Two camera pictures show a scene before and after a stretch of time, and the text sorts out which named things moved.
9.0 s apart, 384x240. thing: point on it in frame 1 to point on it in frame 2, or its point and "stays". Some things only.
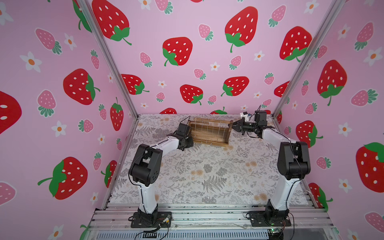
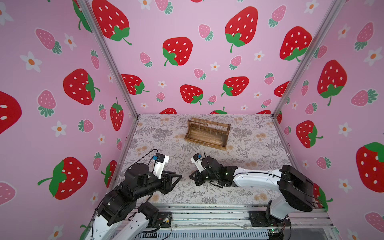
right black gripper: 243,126 to 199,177
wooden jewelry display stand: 211,131 stays
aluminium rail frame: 210,222 stays
